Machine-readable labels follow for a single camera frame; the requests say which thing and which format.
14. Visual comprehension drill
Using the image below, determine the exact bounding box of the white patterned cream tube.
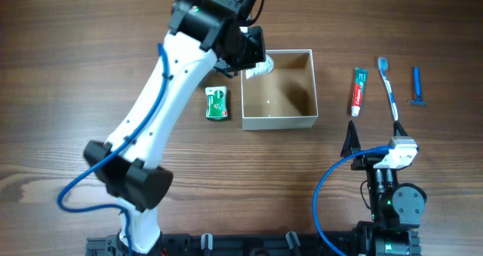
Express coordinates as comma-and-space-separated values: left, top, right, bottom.
245, 54, 274, 79

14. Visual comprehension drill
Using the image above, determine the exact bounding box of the green Dettol soap pack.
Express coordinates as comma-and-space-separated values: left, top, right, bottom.
205, 86, 228, 121

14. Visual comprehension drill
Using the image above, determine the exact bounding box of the white square box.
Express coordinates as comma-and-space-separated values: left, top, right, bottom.
241, 49, 318, 131

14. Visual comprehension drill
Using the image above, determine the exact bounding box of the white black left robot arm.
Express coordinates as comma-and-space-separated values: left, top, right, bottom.
84, 0, 265, 255

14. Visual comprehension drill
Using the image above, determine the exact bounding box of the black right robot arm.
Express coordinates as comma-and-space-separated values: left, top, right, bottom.
337, 121, 427, 256

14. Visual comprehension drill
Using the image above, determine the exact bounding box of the blue disposable razor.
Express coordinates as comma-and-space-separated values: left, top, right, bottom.
408, 66, 426, 106

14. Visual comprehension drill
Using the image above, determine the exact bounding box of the Colgate toothpaste tube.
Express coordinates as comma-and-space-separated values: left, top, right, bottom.
351, 68, 368, 117

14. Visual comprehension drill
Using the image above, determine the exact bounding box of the blue white toothbrush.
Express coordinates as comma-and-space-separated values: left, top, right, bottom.
377, 57, 398, 121

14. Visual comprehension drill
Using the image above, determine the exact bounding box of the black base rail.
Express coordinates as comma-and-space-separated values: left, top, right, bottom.
85, 231, 422, 256

